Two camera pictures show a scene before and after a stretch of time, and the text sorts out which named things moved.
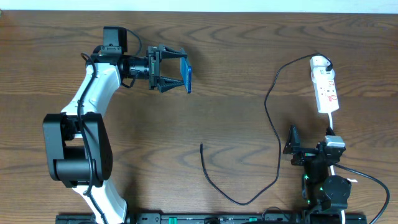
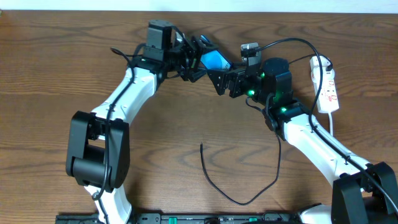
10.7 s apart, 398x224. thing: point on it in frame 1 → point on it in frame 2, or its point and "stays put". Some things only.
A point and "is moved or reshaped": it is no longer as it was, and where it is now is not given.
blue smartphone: [186, 73] is moved or reshaped
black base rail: [181, 218] stays put
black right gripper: [305, 155] → [234, 84]
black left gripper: [153, 68] → [191, 58]
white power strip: [324, 84] stays put
